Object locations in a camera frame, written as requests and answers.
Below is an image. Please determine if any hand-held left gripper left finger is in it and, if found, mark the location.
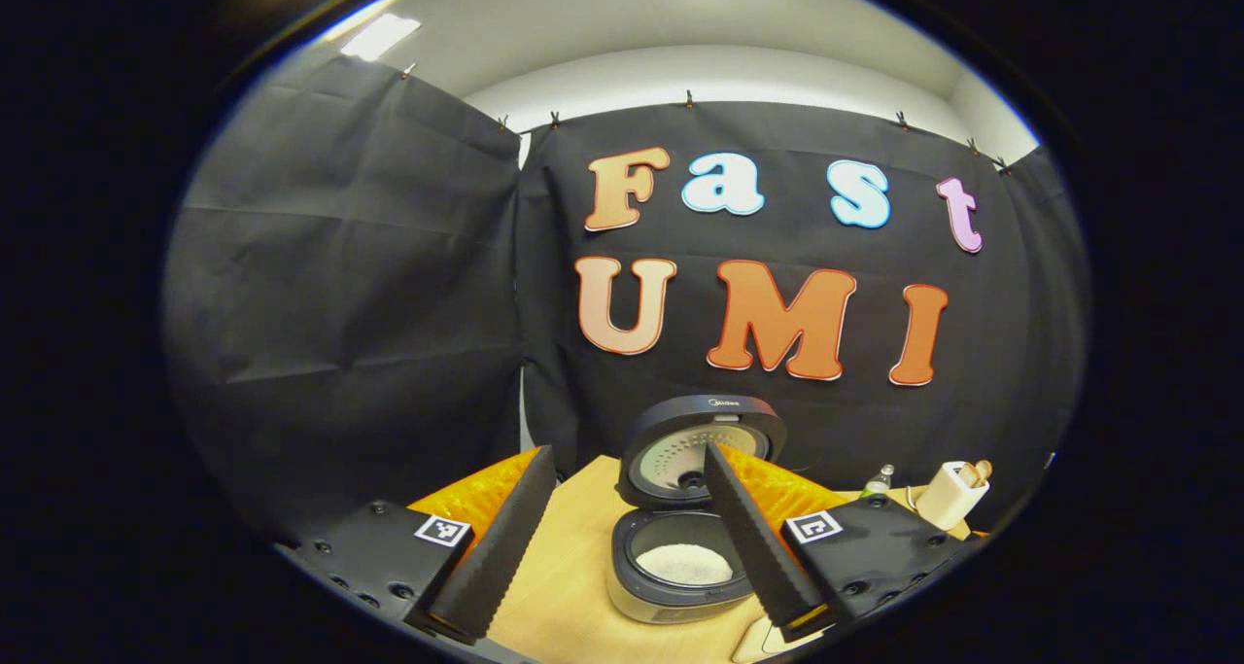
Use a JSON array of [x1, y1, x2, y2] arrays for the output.
[[275, 445, 558, 646]]

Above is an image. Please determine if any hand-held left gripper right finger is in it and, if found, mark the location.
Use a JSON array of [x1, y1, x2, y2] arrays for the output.
[[702, 440, 983, 646]]

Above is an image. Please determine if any white rice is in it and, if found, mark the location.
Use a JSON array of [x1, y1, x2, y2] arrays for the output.
[[636, 543, 735, 587]]

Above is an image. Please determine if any dark grey rice cooker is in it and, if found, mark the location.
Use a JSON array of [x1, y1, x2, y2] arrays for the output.
[[607, 395, 788, 626]]

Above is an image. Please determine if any white flat tray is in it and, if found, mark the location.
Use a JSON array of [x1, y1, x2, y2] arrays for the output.
[[731, 617, 808, 663]]

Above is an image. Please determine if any white toaster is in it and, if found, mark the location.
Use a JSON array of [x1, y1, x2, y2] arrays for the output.
[[916, 460, 990, 532]]

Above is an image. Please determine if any black backdrop cloth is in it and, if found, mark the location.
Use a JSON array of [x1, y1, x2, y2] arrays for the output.
[[163, 53, 1089, 548]]

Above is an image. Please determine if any ceiling light panel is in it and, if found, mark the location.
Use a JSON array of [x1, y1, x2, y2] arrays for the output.
[[340, 13, 422, 62]]

